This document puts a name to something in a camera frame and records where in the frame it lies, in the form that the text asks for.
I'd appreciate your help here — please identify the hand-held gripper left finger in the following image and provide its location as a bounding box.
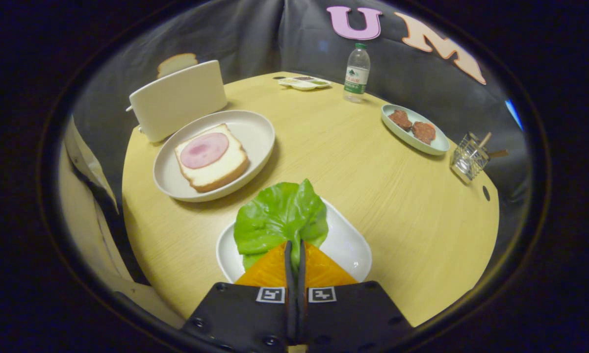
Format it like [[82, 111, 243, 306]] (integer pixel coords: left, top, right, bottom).
[[181, 240, 296, 353]]

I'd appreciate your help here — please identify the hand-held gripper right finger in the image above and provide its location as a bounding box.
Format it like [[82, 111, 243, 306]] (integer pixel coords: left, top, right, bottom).
[[298, 239, 413, 353]]

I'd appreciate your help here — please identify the green lettuce leaf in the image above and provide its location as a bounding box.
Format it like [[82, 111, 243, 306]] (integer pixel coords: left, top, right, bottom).
[[233, 178, 329, 271]]

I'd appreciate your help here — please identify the plain bread slice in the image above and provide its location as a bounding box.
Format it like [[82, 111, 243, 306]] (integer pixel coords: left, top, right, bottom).
[[157, 53, 198, 79]]

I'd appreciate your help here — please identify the white rounded square plate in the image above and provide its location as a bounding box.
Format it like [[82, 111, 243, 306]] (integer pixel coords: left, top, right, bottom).
[[216, 199, 373, 285]]

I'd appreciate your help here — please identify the bread slice under ham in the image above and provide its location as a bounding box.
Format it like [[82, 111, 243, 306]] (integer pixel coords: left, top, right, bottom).
[[174, 124, 250, 193]]

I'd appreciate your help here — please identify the pink ham slice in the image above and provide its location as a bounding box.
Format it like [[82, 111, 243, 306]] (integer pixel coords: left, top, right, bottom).
[[180, 132, 230, 169]]

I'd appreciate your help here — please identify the round beige plate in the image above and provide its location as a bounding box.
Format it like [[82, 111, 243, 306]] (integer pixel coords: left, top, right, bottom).
[[153, 110, 276, 203]]

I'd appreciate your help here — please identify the pale blue oval plate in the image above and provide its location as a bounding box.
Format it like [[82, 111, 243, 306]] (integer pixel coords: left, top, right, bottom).
[[381, 103, 451, 156]]

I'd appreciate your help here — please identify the beige cloth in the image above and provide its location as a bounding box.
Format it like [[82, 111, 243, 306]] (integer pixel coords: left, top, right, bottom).
[[59, 115, 184, 329]]

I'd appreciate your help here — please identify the white toaster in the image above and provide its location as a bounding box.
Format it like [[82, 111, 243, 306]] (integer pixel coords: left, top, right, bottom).
[[126, 60, 228, 143]]

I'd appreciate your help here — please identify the white divided condiment dish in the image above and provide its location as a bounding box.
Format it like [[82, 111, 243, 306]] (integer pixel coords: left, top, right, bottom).
[[278, 76, 332, 92]]

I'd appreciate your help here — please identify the clear plastic water bottle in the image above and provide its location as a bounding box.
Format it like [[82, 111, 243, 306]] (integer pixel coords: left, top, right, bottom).
[[343, 43, 371, 103]]

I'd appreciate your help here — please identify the black backdrop cloth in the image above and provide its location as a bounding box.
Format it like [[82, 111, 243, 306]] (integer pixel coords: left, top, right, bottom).
[[71, 0, 533, 206]]

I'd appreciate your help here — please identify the metal wire basket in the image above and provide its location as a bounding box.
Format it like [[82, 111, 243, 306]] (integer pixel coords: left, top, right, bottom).
[[450, 132, 491, 185]]

